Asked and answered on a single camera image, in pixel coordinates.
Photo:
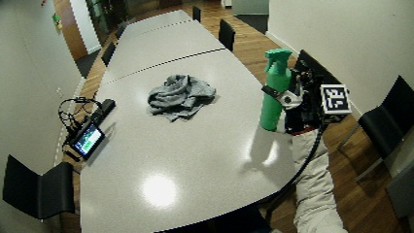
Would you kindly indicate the green spray bottle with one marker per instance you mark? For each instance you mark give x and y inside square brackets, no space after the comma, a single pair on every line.
[275,77]

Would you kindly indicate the white marker cube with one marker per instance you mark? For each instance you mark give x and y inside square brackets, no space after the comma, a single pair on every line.
[335,99]

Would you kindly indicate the wooden door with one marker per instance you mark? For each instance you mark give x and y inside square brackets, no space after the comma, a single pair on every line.
[70,30]

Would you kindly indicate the black bar camera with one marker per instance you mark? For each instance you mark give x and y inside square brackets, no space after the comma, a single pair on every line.
[102,110]

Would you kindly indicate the grey cloth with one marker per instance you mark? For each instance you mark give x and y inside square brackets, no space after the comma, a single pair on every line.
[178,97]

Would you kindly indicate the dark floor mat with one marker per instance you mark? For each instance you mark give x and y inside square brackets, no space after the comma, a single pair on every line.
[254,22]

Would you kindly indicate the green wall sign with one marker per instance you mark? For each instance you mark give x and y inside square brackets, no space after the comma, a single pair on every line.
[56,21]

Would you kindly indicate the small screen device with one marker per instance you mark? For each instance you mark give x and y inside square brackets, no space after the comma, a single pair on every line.
[88,139]

